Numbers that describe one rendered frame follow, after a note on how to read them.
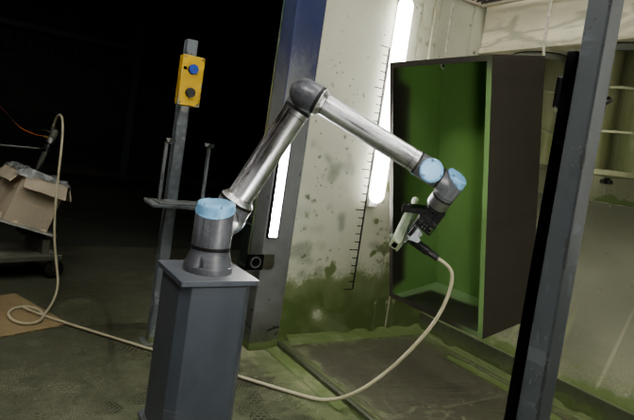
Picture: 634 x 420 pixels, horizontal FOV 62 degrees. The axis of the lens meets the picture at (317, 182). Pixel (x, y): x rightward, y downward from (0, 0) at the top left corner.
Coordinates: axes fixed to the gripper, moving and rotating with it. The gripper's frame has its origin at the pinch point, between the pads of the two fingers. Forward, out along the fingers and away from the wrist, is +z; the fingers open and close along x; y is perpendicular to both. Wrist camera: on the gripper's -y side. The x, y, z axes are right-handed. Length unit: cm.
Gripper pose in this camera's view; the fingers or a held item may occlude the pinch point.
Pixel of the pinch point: (405, 237)
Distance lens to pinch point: 230.2
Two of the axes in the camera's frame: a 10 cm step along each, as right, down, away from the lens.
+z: -4.5, 7.5, 4.8
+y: 8.3, 5.5, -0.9
